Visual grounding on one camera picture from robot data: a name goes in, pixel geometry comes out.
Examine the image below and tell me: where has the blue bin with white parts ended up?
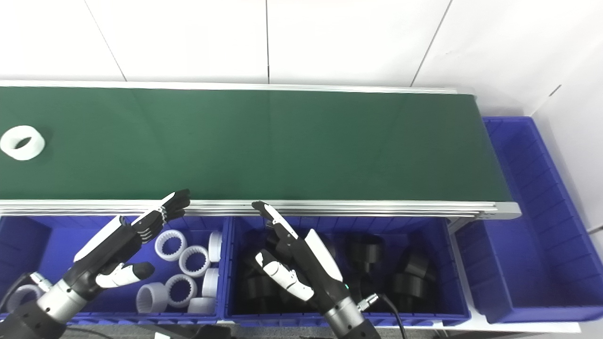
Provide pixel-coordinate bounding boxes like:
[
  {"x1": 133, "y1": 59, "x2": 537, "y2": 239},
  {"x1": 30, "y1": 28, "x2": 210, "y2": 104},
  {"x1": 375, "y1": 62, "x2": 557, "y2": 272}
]
[{"x1": 0, "y1": 216, "x2": 231, "y2": 326}]

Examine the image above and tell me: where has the blue bin with black parts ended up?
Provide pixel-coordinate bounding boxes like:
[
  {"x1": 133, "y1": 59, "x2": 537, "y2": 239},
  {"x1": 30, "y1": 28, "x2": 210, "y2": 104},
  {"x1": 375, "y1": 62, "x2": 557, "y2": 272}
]
[{"x1": 222, "y1": 216, "x2": 472, "y2": 328}]

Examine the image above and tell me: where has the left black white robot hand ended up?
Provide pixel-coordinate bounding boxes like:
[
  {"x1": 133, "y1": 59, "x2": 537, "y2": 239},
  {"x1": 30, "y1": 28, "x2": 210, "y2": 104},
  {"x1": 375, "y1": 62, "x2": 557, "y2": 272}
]
[{"x1": 64, "y1": 189, "x2": 191, "y2": 297}]

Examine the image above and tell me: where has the empty blue bin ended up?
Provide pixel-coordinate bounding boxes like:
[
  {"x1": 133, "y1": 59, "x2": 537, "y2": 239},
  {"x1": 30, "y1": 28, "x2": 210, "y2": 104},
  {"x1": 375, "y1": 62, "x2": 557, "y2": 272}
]
[{"x1": 455, "y1": 116, "x2": 603, "y2": 324}]

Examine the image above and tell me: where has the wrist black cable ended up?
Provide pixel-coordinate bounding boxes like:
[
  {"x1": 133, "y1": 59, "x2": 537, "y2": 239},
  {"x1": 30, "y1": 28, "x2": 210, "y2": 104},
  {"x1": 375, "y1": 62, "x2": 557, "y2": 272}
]
[
  {"x1": 0, "y1": 272, "x2": 51, "y2": 312},
  {"x1": 357, "y1": 293, "x2": 408, "y2": 339}
]

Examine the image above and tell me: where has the white toothed ring part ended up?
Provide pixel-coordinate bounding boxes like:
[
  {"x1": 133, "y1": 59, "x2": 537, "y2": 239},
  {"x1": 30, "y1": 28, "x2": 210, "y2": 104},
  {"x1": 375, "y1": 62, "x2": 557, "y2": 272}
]
[
  {"x1": 165, "y1": 274, "x2": 198, "y2": 308},
  {"x1": 155, "y1": 229, "x2": 188, "y2": 262},
  {"x1": 179, "y1": 245, "x2": 211, "y2": 277}
]

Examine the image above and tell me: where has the black ring part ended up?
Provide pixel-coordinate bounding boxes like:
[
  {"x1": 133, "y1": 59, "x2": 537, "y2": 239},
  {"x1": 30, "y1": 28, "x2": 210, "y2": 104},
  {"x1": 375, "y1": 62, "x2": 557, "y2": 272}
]
[
  {"x1": 389, "y1": 273, "x2": 427, "y2": 300},
  {"x1": 400, "y1": 249, "x2": 437, "y2": 283},
  {"x1": 236, "y1": 275, "x2": 279, "y2": 312},
  {"x1": 346, "y1": 233, "x2": 383, "y2": 265}
]

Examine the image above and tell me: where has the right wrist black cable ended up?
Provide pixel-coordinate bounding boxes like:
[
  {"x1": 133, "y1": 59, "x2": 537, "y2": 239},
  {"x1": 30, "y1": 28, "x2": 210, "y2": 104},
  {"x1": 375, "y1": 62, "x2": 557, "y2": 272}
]
[{"x1": 357, "y1": 293, "x2": 408, "y2": 339}]

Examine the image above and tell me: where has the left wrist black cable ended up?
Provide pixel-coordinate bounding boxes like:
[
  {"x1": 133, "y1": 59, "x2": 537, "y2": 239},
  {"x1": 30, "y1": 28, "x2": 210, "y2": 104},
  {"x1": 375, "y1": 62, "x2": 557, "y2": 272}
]
[{"x1": 0, "y1": 272, "x2": 51, "y2": 312}]

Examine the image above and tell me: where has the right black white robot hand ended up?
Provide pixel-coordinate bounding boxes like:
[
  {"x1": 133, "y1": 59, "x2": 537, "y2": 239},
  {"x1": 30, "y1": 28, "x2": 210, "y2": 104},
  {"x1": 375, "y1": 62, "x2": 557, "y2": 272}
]
[{"x1": 251, "y1": 201, "x2": 351, "y2": 315}]

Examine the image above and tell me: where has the green conveyor belt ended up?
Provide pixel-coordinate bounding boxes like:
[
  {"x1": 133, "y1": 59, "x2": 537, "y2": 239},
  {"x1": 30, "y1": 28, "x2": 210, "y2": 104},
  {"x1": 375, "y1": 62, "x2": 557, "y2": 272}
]
[
  {"x1": 0, "y1": 80, "x2": 522, "y2": 223},
  {"x1": 0, "y1": 86, "x2": 513, "y2": 202}
]

